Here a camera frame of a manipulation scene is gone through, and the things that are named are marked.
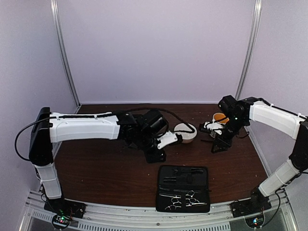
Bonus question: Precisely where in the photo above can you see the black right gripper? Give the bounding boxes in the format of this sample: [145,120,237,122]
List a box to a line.
[211,115,248,153]

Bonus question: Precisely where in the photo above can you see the black tool case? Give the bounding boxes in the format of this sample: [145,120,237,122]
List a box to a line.
[155,165,210,213]

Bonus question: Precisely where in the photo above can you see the silver thinning scissors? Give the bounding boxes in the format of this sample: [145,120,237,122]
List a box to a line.
[159,193,182,211]

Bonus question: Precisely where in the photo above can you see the silver straight hair scissors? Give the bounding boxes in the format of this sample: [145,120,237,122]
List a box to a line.
[185,191,207,207]

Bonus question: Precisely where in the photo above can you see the black hair clip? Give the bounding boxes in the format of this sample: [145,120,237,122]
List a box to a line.
[173,168,204,176]
[200,139,213,143]

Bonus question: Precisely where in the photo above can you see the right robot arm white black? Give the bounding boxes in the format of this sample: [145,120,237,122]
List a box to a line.
[211,95,308,213]

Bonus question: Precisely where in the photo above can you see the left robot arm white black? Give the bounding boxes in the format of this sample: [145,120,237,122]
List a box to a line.
[29,108,178,214]

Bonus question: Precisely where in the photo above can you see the white mug yellow inside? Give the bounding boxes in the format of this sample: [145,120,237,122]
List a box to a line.
[213,113,229,125]

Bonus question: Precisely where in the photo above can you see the white ceramic bowl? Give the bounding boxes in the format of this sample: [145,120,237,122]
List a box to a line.
[174,123,197,144]

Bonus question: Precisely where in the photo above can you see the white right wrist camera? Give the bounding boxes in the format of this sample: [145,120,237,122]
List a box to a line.
[199,121,224,138]

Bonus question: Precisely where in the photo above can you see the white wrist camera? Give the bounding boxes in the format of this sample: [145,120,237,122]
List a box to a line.
[199,121,224,138]
[157,131,183,150]

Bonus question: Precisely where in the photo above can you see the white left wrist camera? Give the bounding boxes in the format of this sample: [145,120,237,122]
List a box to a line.
[157,131,183,150]

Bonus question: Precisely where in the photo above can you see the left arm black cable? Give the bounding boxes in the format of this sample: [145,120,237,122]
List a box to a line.
[14,108,197,161]

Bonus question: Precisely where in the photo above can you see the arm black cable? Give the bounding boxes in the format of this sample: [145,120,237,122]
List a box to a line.
[14,108,197,161]
[237,97,308,217]

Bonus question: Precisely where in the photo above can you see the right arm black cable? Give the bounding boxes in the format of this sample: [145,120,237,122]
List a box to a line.
[237,97,308,217]

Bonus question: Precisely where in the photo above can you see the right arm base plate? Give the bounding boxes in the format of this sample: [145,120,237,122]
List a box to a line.
[230,199,272,218]

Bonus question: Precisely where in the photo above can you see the front aluminium rail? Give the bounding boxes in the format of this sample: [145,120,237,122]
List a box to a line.
[17,191,299,231]

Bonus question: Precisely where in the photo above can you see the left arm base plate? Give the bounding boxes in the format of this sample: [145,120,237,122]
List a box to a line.
[44,198,86,218]

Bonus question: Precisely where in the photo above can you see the right aluminium frame post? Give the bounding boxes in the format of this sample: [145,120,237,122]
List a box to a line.
[235,0,262,100]

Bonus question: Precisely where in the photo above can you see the aluminium frame post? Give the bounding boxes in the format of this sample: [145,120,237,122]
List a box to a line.
[50,0,81,108]
[235,0,262,100]

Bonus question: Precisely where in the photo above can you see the left aluminium frame post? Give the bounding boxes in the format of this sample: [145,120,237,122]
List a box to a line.
[50,0,81,108]

